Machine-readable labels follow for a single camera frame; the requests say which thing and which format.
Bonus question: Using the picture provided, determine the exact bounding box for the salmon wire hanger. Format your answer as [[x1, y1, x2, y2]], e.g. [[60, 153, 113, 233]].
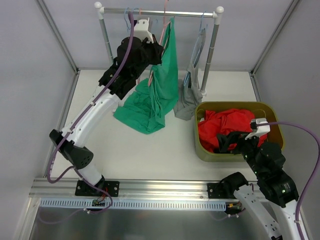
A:
[[148, 0, 176, 87]]

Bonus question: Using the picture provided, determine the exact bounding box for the black tank top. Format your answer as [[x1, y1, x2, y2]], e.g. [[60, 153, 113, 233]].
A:
[[216, 131, 242, 154]]

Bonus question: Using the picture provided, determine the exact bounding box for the light blue wire hanger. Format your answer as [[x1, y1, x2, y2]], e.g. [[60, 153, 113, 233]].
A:
[[123, 7, 132, 32]]

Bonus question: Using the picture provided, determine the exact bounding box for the red tank top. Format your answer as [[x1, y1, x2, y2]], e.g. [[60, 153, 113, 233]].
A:
[[197, 108, 255, 154]]

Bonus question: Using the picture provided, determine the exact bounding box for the green tank top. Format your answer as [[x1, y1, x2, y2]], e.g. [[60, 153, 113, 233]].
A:
[[113, 17, 179, 135]]

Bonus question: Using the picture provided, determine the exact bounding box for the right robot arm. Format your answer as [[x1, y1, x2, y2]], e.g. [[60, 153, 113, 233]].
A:
[[218, 131, 309, 240]]

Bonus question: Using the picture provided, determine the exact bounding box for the grey tank top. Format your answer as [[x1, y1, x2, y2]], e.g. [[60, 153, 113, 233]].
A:
[[173, 27, 207, 122]]

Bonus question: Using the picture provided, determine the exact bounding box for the olive green plastic basket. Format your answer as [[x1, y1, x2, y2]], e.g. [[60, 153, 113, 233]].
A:
[[194, 101, 278, 163]]

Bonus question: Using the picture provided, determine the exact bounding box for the white silver clothes rack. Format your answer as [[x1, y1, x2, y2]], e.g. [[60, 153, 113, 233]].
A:
[[94, 1, 224, 96]]

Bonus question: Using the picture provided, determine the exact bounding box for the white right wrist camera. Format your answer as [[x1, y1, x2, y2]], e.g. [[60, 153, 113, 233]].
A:
[[245, 118, 271, 140]]

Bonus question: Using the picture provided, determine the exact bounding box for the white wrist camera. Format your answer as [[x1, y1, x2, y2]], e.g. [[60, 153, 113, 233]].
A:
[[133, 18, 155, 44], [245, 118, 271, 140]]

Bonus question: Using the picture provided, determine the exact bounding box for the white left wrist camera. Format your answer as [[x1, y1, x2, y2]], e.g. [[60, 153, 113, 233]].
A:
[[133, 18, 155, 44]]

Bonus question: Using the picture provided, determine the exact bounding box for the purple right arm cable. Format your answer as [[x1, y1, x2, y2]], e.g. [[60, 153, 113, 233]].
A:
[[253, 121, 320, 240]]

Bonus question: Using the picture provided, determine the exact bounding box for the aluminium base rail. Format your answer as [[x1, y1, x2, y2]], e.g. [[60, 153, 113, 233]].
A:
[[27, 177, 263, 201]]

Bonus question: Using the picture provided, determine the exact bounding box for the white slotted cable duct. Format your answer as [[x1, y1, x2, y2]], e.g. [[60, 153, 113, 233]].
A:
[[39, 198, 227, 212]]

